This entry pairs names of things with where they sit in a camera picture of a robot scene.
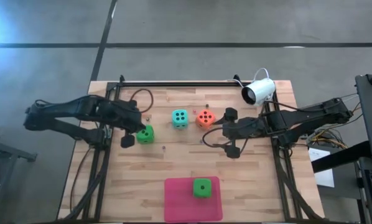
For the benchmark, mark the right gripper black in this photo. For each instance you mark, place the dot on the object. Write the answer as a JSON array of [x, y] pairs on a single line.
[[242, 129]]

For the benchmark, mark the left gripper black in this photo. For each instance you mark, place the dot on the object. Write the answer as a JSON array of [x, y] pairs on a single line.
[[127, 118]]

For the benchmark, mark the orange foam die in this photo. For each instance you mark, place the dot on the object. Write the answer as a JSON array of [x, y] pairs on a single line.
[[205, 119]]

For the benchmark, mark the green foam die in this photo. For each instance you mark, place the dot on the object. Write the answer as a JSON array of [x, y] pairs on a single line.
[[146, 135], [202, 188]]

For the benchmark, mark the cyan foam die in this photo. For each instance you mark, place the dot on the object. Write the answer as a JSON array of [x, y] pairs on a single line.
[[180, 119]]

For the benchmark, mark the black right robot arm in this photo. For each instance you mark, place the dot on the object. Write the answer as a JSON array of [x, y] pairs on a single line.
[[313, 113]]

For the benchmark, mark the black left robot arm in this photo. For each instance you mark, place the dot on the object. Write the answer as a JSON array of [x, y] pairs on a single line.
[[64, 107]]

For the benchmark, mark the pink plastic tray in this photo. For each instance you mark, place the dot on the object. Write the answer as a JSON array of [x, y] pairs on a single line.
[[179, 202]]

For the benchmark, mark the white paper sheet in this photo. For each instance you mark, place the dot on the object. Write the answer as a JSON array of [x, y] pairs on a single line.
[[324, 177]]

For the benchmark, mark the black beam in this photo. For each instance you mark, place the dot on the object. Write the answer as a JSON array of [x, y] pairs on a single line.
[[338, 157]]

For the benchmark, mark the grey metal stand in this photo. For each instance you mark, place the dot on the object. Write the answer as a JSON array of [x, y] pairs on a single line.
[[5, 149]]

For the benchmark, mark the white bullet camera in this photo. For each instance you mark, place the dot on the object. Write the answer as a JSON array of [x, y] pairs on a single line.
[[262, 88]]

